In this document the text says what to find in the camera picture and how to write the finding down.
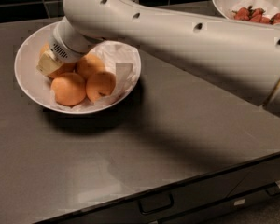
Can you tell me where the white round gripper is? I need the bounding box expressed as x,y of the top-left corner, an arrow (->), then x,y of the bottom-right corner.
36,17 -> 98,77

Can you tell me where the large rough-skinned orange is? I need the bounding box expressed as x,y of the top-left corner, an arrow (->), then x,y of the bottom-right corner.
39,43 -> 76,78

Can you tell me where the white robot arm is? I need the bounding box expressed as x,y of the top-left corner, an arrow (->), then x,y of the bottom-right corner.
37,0 -> 280,118

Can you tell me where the large white bowl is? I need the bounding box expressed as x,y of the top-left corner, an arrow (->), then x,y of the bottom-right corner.
14,21 -> 142,115

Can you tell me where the front left orange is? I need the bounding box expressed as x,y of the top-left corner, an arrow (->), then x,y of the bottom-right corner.
51,72 -> 86,106

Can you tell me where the back middle orange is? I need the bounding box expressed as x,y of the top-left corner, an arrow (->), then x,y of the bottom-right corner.
76,53 -> 105,79

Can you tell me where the front right orange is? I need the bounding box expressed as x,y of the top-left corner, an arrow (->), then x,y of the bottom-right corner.
86,71 -> 116,103

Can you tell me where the white paper in large bowl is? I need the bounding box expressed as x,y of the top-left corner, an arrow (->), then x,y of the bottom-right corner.
50,41 -> 141,114

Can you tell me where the white strawberry bowl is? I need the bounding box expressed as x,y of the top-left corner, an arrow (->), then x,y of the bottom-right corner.
212,0 -> 280,20

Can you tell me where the white paper in strawberry bowl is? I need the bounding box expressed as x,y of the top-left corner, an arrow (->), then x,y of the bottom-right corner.
231,0 -> 280,25

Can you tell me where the red strawberries pile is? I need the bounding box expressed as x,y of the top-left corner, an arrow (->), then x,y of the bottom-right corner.
232,6 -> 280,25

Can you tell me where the lower dark drawer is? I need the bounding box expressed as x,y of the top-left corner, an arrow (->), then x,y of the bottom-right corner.
158,180 -> 280,224

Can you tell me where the dark drawer front with handle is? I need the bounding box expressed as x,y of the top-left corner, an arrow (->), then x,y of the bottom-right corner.
36,152 -> 280,224

